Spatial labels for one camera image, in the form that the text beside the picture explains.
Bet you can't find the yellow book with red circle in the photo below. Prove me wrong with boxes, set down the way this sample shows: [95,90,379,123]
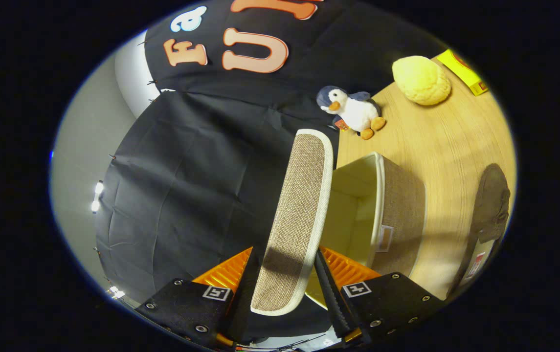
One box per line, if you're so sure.
[436,48,489,96]

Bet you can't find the burlap storage box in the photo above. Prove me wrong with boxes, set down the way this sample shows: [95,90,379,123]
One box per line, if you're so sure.
[304,152,427,309]

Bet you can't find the blue white penguin plush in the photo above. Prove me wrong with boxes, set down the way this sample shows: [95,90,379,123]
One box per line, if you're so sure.
[316,86,387,141]

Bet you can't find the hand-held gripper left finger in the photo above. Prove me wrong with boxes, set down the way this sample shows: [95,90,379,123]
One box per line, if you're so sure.
[134,247,261,350]

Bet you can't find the burlap storage box lid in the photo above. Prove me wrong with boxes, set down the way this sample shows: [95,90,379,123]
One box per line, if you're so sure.
[250,129,334,316]

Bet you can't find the yellow bread plush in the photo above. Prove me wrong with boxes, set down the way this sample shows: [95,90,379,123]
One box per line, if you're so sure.
[392,55,452,106]

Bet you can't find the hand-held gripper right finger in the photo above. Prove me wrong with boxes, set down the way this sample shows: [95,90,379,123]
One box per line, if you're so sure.
[314,246,447,346]

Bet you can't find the brown fuzzy bow shoe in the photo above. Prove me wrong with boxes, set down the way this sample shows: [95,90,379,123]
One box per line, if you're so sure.
[448,163,511,300]

